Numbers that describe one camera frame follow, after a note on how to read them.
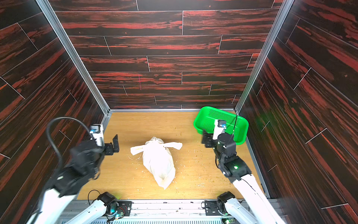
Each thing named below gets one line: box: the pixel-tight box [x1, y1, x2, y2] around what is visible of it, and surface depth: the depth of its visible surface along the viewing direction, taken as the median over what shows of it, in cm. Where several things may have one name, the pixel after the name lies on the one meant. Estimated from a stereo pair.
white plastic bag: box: [130, 136, 183, 190], surface depth 74 cm
